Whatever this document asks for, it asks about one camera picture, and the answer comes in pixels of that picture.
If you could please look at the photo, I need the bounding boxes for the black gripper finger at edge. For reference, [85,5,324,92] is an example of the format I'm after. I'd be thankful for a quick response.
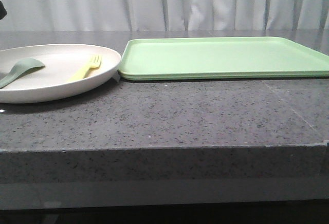
[0,1,7,20]

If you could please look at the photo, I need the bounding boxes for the cream round plate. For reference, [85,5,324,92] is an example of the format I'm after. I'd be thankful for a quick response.
[1,44,121,104]

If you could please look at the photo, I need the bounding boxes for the yellow plastic fork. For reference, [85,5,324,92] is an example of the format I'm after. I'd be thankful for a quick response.
[67,54,102,83]

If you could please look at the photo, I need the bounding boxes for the white pleated curtain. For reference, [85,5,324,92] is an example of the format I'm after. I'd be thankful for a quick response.
[1,0,328,31]

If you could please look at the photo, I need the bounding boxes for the sage green plastic spoon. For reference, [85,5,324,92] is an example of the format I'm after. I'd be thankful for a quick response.
[1,58,45,88]

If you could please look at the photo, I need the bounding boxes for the light green serving tray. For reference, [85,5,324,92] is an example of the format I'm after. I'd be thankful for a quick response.
[119,36,328,81]

